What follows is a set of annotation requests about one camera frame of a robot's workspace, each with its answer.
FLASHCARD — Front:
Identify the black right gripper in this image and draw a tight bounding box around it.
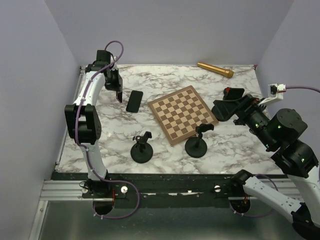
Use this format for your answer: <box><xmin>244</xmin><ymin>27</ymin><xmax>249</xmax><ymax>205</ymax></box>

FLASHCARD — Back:
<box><xmin>213</xmin><ymin>92</ymin><xmax>276</xmax><ymax>149</ymax></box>

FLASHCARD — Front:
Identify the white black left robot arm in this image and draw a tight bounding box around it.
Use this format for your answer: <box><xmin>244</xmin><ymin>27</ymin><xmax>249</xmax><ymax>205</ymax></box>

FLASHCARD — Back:
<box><xmin>64</xmin><ymin>50</ymin><xmax>123</xmax><ymax>198</ymax></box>

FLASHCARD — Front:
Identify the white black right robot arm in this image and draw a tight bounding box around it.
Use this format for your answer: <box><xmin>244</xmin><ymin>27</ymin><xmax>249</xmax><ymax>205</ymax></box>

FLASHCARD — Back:
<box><xmin>211</xmin><ymin>94</ymin><xmax>320</xmax><ymax>240</ymax></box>

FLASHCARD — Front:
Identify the red black knob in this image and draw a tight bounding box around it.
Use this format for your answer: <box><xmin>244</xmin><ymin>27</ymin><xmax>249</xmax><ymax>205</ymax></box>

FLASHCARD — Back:
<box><xmin>223</xmin><ymin>87</ymin><xmax>230</xmax><ymax>96</ymax></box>

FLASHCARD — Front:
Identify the gold microphone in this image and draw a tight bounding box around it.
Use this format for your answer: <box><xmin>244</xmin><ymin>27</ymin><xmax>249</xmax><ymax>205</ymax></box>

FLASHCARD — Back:
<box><xmin>197</xmin><ymin>62</ymin><xmax>234</xmax><ymax>78</ymax></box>

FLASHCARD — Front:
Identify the wooden chessboard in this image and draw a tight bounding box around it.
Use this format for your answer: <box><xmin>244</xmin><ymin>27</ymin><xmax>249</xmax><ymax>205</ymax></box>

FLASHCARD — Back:
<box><xmin>148</xmin><ymin>85</ymin><xmax>219</xmax><ymax>147</ymax></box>

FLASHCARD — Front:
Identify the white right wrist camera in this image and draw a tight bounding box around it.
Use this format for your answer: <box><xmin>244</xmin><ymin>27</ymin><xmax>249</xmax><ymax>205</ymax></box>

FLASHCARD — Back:
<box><xmin>258</xmin><ymin>83</ymin><xmax>286</xmax><ymax>107</ymax></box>

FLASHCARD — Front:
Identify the black mounting base plate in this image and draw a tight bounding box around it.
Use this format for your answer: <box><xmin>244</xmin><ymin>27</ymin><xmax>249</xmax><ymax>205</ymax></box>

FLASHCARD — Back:
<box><xmin>51</xmin><ymin>172</ymin><xmax>250</xmax><ymax>212</ymax></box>

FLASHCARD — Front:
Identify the aluminium rail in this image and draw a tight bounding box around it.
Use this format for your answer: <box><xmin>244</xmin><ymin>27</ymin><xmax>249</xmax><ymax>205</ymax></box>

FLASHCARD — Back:
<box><xmin>37</xmin><ymin>177</ymin><xmax>306</xmax><ymax>210</ymax></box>

